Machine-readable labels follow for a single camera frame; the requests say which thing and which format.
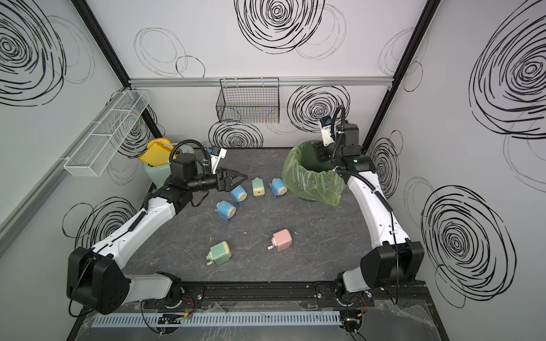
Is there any green cream pencil sharpener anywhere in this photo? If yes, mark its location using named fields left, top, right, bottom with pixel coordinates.
left=206, top=241, right=232, bottom=266

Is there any blue sharpener front left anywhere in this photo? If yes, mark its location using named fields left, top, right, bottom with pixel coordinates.
left=215, top=200, right=237, bottom=222

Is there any yellow green pencil sharpener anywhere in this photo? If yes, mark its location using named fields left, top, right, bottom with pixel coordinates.
left=252, top=177, right=265, bottom=197

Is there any blue sharpener right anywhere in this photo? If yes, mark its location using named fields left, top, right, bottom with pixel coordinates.
left=270, top=178, right=288, bottom=197

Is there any bin with green bag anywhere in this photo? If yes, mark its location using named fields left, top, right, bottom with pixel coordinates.
left=281, top=141, right=346, bottom=207

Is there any white mesh wall shelf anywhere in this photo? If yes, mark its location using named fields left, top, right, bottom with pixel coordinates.
left=63, top=90, right=150, bottom=177

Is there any blue sharpener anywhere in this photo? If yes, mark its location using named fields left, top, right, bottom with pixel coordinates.
left=230, top=186, right=247, bottom=204
left=215, top=200, right=237, bottom=222
left=270, top=178, right=288, bottom=197

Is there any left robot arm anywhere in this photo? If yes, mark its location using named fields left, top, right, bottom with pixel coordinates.
left=67, top=148, right=248, bottom=315

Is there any grey slotted cable duct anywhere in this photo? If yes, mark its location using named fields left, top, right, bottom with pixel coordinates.
left=91, top=311, right=342, bottom=329

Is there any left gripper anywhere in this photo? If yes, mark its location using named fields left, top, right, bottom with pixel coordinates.
left=187, top=167, right=247, bottom=195

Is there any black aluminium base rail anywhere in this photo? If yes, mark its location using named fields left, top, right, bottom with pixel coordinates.
left=87, top=280, right=429, bottom=310

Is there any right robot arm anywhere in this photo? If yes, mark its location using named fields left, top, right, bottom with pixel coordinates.
left=315, top=117, right=425, bottom=293

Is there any yellow toy toast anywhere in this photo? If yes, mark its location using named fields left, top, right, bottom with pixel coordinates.
left=139, top=138, right=174, bottom=167

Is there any blue sharpener middle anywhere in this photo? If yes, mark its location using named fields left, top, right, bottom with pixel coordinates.
left=230, top=186, right=247, bottom=204

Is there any black wire basket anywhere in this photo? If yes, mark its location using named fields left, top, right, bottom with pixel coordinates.
left=216, top=78, right=281, bottom=124

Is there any pink pencil sharpener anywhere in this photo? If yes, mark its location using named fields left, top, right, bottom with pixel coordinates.
left=267, top=229, right=292, bottom=251

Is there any mint green toaster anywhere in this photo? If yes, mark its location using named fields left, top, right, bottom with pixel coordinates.
left=144, top=144, right=197, bottom=189

